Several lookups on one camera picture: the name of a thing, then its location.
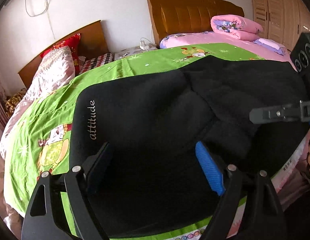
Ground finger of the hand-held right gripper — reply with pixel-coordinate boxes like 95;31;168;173
249;101;302;124

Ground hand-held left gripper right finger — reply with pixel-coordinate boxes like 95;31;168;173
195;141;288;240

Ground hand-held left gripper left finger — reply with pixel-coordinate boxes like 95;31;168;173
21;142;114;240

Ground black pants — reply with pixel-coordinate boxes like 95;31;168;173
70;55;310;235

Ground lilac pillow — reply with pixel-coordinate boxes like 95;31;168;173
252;37;287;55

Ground light wooden wardrobe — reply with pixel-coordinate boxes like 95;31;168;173
249;0;310;52

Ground green cartoon bed sheet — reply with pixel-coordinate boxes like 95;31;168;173
2;42;270;240

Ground folded pink floral quilt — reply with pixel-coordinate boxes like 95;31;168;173
210;15;263;41

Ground pink bed sheet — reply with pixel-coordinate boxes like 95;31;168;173
159;31;299;70

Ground plaid bed sheet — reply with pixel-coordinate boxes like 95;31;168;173
78;52;113;75

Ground tiger striped plush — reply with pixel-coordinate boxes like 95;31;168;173
4;92;27;118

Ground pale pink floral quilt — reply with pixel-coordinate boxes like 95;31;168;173
0;46;76;230

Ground nightstand with patterned cloth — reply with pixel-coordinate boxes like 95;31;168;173
113;44;158;61

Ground large wooden headboard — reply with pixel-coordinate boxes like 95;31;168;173
147;0;245;49

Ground red patterned pillow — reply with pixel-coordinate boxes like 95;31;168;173
40;33;81;77

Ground small wooden headboard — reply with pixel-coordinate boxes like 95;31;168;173
18;20;108;89

